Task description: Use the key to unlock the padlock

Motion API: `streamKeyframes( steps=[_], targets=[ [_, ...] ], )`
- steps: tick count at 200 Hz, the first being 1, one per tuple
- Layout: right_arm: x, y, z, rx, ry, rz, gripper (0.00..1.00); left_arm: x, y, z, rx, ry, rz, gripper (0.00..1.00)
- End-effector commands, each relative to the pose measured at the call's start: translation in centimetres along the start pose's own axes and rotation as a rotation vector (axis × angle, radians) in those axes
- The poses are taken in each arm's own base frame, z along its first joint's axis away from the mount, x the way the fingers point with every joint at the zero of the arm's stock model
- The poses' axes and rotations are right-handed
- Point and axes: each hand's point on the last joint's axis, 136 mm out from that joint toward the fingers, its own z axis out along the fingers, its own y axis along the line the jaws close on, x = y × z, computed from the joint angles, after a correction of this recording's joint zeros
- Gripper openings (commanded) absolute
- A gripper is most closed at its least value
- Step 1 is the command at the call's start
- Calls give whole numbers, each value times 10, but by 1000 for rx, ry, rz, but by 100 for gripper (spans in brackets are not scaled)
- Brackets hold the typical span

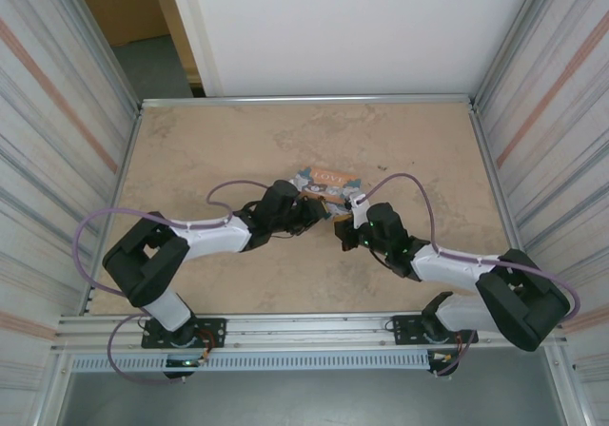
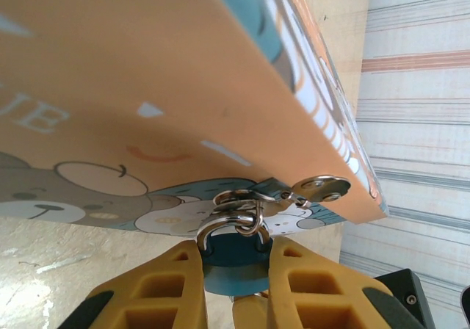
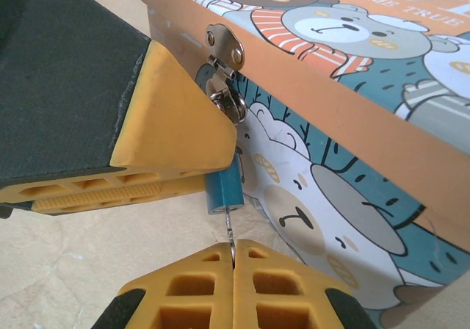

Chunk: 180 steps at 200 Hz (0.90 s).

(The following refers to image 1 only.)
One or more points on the bear print LOVE tin box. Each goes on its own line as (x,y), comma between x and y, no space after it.
(328,179)

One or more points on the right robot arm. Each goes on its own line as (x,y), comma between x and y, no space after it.
(518,302)

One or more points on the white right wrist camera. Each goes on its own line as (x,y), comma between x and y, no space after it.
(357,207)

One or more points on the aluminium mounting rail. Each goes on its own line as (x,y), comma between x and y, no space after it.
(309,331)

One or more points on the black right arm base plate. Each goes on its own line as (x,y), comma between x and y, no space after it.
(404,328)

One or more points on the aluminium table edge rail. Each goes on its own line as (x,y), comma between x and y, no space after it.
(309,100)

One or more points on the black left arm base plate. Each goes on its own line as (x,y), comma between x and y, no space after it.
(209,333)

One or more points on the white door frame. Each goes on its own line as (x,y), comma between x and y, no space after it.
(190,31)

